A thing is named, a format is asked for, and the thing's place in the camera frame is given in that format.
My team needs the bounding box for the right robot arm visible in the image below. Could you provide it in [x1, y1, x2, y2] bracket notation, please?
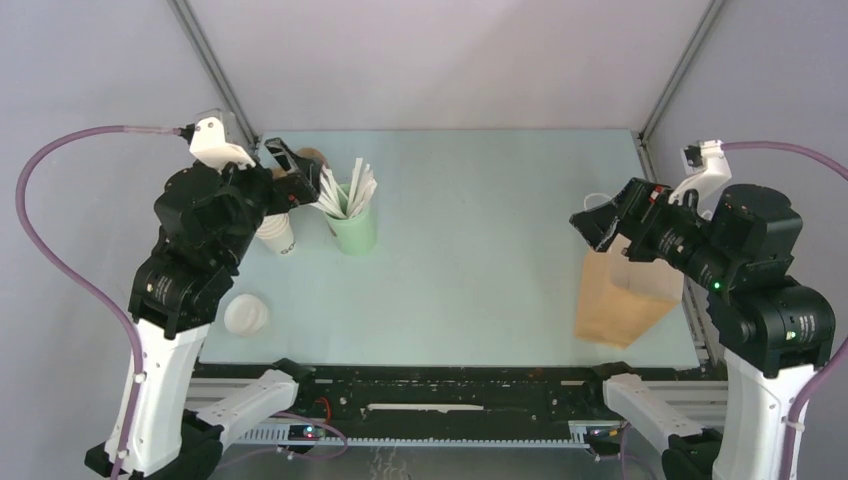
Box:
[570, 178, 836, 479]

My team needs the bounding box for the purple cable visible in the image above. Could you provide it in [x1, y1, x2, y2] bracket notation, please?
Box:
[720, 140, 848, 480]
[15, 125, 193, 480]

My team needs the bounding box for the stack of paper cups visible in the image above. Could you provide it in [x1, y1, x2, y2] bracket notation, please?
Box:
[255, 184, 296, 256]

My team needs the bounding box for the brown paper bag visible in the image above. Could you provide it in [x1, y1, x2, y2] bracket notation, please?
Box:
[574, 235, 684, 349]

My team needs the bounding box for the green cup holder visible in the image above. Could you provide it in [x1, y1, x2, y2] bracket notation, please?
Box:
[324, 205, 377, 256]

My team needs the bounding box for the black front rail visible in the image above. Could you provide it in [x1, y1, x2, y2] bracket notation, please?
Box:
[187, 359, 728, 447]

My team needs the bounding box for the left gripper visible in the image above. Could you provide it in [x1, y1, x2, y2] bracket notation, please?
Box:
[207, 136, 323, 267]

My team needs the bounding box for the stack of white lids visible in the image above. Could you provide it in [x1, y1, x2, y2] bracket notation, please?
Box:
[224, 294, 270, 336]

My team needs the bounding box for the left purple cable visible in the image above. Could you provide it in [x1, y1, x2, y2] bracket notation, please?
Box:
[15, 125, 193, 480]

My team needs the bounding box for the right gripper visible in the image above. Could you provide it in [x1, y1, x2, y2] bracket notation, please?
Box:
[567, 172, 733, 287]

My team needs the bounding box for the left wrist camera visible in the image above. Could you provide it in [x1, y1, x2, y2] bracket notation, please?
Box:
[181, 109, 258, 171]

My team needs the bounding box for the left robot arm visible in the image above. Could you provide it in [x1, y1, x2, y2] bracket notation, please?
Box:
[85, 138, 323, 479]

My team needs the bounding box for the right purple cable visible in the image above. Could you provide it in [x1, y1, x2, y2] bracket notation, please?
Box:
[720, 140, 848, 480]

